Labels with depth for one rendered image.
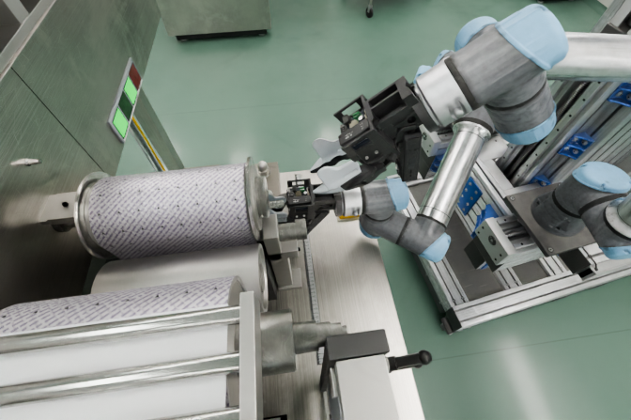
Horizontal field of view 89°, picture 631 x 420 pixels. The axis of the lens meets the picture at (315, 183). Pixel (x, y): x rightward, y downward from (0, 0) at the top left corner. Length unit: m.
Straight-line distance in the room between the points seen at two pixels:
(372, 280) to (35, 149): 0.74
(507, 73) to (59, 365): 0.51
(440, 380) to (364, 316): 1.01
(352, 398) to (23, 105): 0.61
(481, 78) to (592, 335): 1.91
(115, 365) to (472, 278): 1.61
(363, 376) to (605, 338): 2.02
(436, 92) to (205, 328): 0.35
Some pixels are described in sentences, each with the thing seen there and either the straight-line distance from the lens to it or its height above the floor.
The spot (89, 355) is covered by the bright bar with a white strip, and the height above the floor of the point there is 1.44.
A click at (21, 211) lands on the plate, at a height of 1.32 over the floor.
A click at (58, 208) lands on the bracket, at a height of 1.29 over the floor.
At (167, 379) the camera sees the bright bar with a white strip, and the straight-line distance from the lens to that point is 0.29.
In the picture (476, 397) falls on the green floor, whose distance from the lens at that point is 1.87.
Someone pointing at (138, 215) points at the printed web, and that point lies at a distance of 0.56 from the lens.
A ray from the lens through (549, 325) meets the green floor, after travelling 2.12.
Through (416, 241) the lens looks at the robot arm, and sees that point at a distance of 0.80.
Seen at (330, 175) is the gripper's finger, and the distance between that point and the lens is 0.48.
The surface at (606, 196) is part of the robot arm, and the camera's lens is 1.12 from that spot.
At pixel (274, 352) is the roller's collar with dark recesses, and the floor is 1.36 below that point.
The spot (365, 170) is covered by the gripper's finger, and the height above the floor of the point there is 1.36.
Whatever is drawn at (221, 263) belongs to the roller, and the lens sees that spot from 0.55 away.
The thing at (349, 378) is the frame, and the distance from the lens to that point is 0.29.
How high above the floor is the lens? 1.73
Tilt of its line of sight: 55 degrees down
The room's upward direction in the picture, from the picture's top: straight up
